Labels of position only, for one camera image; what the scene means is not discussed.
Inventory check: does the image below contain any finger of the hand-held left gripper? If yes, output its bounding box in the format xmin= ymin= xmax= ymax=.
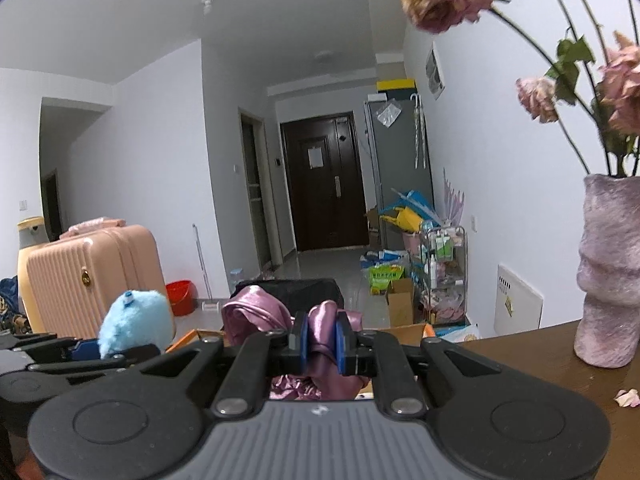
xmin=26 ymin=344 xmax=162 ymax=377
xmin=0 ymin=332 xmax=102 ymax=361

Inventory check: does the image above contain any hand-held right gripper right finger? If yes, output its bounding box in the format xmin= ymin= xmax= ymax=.
xmin=336 ymin=311 xmax=506 ymax=416

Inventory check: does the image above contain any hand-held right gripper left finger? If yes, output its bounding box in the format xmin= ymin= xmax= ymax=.
xmin=135 ymin=311 xmax=311 ymax=419

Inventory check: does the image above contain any purple satin scrunchie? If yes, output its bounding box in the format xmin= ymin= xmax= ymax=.
xmin=221 ymin=284 xmax=375 ymax=402

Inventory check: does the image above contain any red cardboard box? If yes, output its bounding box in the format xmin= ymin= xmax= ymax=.
xmin=164 ymin=323 xmax=437 ymax=401

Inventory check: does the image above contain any blue plush toy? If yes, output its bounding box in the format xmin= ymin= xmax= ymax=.
xmin=97 ymin=288 xmax=174 ymax=359

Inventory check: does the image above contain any black floor bag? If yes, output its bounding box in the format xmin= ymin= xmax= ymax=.
xmin=229 ymin=277 xmax=346 ymax=312

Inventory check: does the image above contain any pink ribbed suitcase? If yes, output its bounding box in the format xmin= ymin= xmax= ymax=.
xmin=24 ymin=224 xmax=176 ymax=341

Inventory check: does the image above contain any green printed bag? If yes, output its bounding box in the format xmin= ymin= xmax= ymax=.
xmin=368 ymin=264 xmax=405 ymax=296

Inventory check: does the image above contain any dark patterned cloth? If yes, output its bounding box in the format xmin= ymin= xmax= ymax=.
xmin=0 ymin=276 xmax=25 ymax=334

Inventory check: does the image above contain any red bucket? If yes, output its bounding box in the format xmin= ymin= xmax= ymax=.
xmin=164 ymin=279 xmax=194 ymax=317

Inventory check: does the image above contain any white mop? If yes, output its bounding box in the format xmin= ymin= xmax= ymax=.
xmin=192 ymin=223 xmax=221 ymax=312

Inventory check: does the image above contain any pink bin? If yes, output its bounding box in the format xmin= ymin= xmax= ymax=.
xmin=402 ymin=231 xmax=424 ymax=264

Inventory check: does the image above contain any yellow thermos bottle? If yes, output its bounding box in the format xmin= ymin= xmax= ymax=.
xmin=17 ymin=216 xmax=49 ymax=322

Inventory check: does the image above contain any dark brown door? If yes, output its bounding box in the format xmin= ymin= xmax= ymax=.
xmin=279 ymin=111 xmax=370 ymax=253

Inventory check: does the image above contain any grey refrigerator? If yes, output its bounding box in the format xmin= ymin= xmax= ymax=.
xmin=363 ymin=93 xmax=435 ymax=262

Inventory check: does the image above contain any pink textured vase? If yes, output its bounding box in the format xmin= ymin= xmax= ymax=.
xmin=573 ymin=173 xmax=640 ymax=369

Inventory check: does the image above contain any bunch of dried pink roses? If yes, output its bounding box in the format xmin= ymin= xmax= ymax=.
xmin=400 ymin=0 xmax=640 ymax=178

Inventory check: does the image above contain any wire rolling cart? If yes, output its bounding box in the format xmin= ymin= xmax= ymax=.
xmin=418 ymin=225 xmax=469 ymax=327

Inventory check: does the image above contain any purple wall decoration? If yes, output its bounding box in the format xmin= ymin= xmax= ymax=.
xmin=442 ymin=167 xmax=466 ymax=227

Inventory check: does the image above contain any white wall electrical panel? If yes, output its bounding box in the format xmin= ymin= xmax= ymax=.
xmin=424 ymin=42 xmax=446 ymax=101

